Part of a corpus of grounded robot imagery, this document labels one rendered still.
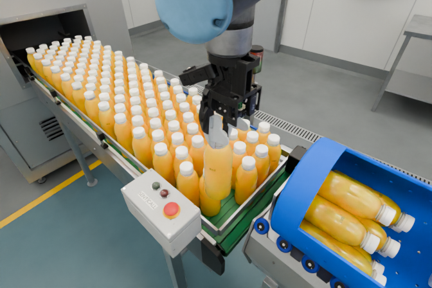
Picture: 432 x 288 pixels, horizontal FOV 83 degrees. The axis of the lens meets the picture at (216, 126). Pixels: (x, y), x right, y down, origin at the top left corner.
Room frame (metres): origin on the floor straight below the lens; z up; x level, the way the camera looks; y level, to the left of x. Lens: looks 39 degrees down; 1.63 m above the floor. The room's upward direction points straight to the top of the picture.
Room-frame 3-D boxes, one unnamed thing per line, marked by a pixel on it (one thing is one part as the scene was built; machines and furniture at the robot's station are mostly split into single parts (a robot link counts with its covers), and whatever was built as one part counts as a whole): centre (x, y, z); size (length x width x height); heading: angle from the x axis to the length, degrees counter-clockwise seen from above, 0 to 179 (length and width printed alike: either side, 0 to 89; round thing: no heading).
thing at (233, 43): (0.39, -0.02, 1.50); 0.08 x 0.08 x 0.05
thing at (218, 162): (0.40, -0.01, 1.18); 0.07 x 0.07 x 0.18
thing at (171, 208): (0.34, 0.11, 1.11); 0.04 x 0.04 x 0.01
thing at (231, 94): (0.38, -0.03, 1.42); 0.09 x 0.08 x 0.12; 48
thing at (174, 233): (0.37, 0.14, 1.05); 0.20 x 0.10 x 0.10; 48
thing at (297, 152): (0.62, -0.30, 0.95); 0.10 x 0.07 x 0.10; 138
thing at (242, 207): (0.50, -0.14, 0.96); 0.40 x 0.01 x 0.03; 138
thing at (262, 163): (0.56, -0.15, 0.99); 0.07 x 0.07 x 0.18
